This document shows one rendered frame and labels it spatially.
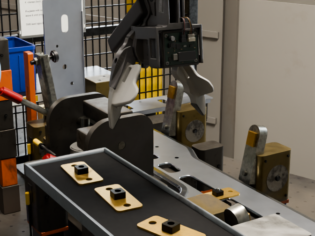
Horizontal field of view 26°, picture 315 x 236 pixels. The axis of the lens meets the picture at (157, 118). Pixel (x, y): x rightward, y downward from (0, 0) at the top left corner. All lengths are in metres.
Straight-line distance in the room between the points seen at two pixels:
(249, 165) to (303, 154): 1.95
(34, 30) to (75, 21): 0.29
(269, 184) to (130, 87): 0.62
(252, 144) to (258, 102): 2.02
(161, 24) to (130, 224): 0.26
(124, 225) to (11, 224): 1.10
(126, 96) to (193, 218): 0.18
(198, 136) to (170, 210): 0.87
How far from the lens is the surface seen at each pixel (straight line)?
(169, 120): 1.72
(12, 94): 1.57
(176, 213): 0.89
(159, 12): 0.90
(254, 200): 1.33
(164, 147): 1.59
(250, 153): 1.44
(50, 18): 1.87
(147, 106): 1.91
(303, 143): 3.37
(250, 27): 3.39
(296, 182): 2.21
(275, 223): 0.99
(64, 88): 1.93
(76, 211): 0.90
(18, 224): 1.93
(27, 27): 2.16
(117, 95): 0.92
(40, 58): 1.57
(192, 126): 1.74
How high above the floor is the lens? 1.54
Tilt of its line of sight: 17 degrees down
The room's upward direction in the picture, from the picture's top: straight up
